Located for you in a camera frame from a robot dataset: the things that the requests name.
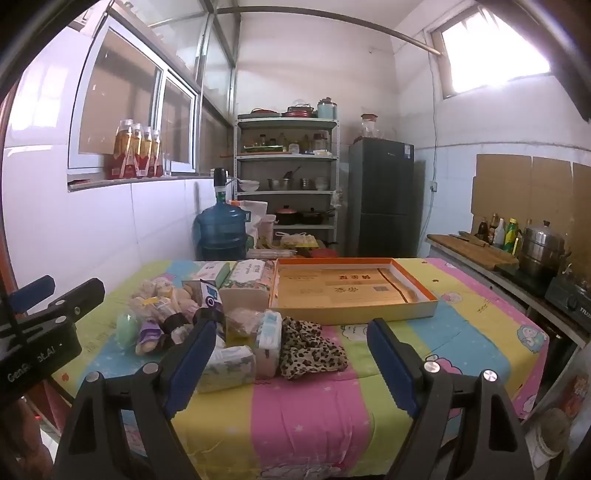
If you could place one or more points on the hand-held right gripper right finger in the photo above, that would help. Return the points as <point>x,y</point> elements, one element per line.
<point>392,364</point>

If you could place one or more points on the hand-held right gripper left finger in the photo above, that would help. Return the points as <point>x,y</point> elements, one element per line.
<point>189,369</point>

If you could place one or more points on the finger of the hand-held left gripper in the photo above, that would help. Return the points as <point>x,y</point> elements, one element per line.
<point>87,291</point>
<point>32,290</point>

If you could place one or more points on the floral pocket tissue pack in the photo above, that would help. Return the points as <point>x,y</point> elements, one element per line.
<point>228,367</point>

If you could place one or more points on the teddy bear purple dress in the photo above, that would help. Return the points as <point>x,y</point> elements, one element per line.
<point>148,332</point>

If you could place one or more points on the clear plastic snack bag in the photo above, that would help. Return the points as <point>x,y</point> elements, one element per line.
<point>242,323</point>

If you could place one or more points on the teddy bear pink dress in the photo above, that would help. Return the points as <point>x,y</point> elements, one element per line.
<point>185,297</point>

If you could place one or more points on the leopard print scrunchie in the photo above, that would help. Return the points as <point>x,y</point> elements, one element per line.
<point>309,350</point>

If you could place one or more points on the orange rimmed cardboard box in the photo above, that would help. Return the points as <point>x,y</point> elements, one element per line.
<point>341,290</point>

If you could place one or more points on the white wet wipes pack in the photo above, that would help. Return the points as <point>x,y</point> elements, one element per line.
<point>268,341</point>

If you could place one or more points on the white green tissue box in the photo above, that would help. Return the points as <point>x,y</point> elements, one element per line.
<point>210,272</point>

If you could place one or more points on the striped cartoon tablecloth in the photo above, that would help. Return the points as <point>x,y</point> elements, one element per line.
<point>300,415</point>

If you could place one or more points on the green floral tissue box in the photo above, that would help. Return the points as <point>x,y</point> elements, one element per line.
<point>247,279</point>

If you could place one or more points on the red plastic basin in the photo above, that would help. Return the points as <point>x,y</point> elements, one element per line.
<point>323,253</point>

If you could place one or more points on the wooden cutting board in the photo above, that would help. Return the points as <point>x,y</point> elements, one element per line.
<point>471,251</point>

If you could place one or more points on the blue water jug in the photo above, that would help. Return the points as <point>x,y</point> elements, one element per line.
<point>219,230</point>

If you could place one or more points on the yellow plastic bag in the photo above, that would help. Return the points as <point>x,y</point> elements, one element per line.
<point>298,241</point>

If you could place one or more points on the black induction cooker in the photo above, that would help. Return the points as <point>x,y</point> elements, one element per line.
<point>526,279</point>

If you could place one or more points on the dark sauce bottle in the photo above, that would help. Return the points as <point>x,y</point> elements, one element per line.
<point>483,230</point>

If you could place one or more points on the white plastic bottle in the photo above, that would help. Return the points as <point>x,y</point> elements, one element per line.
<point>499,237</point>

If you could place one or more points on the dark grey refrigerator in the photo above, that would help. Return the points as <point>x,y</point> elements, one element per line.
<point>381,198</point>

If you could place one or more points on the black frying pan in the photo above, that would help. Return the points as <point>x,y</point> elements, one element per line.
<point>314,217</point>

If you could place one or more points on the black white water pump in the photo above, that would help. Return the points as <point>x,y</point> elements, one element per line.
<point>220,182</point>

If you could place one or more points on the green yellow bottle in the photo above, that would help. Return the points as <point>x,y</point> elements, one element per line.
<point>510,235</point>

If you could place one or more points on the red lidded black pot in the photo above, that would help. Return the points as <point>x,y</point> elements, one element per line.
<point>287,216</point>

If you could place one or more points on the gas stove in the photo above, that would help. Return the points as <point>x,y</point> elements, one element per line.
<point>570,302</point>

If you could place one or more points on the steel steamer pot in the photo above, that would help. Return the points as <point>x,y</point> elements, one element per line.
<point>542,249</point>

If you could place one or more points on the grey metal shelf rack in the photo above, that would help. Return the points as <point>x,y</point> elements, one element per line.
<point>333,184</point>

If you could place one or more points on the white ceramic bowl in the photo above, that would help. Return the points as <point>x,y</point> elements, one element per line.
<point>248,185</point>

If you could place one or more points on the sliding aluminium window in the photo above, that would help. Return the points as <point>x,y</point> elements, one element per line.
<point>124,92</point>

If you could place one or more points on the green tray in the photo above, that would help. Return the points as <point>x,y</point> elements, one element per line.
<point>262,148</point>

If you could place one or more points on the glass jar red lid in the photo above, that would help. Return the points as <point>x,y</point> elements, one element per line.
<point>369,127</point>

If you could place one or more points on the teal enamel pot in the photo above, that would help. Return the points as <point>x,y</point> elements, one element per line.
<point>327,110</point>

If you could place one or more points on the red cooking pot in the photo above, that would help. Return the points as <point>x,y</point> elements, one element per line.
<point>300,111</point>

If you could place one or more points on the high barred window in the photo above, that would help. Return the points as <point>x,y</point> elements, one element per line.
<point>494,50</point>

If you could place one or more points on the metal ceiling pipe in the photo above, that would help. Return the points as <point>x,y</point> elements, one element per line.
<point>323,18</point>

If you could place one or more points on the cardboard wall sheet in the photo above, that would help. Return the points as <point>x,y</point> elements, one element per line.
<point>531,194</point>

